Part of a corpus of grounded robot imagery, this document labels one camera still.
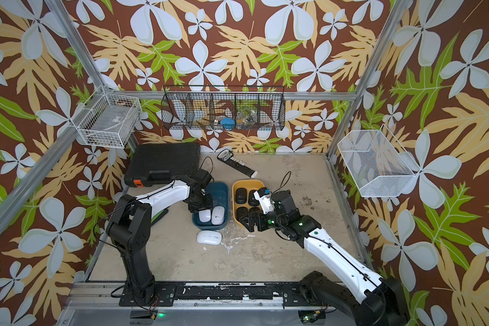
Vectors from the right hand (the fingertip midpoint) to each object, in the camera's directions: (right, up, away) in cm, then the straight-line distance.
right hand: (247, 217), depth 77 cm
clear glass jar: (0, +43, +18) cm, 46 cm away
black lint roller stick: (-11, +27, +42) cm, 51 cm away
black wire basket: (-11, +49, +21) cm, 55 cm away
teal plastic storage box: (-14, +8, +24) cm, 29 cm away
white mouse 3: (-16, -11, +10) cm, 22 cm away
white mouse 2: (-19, -2, +14) cm, 24 cm away
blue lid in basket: (-9, +41, +17) cm, 45 cm away
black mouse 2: (+2, +4, +22) cm, 23 cm away
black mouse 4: (+4, -1, +19) cm, 19 cm away
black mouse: (-3, +6, +22) cm, 23 cm away
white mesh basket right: (+53, +20, +3) cm, 56 cm away
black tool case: (-46, +22, +31) cm, 60 cm away
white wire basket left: (-60, +40, +9) cm, 73 cm away
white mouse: (-13, -2, +16) cm, 21 cm away
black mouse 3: (-3, -1, +18) cm, 18 cm away
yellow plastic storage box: (+1, +11, +23) cm, 25 cm away
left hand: (-18, +2, +18) cm, 25 cm away
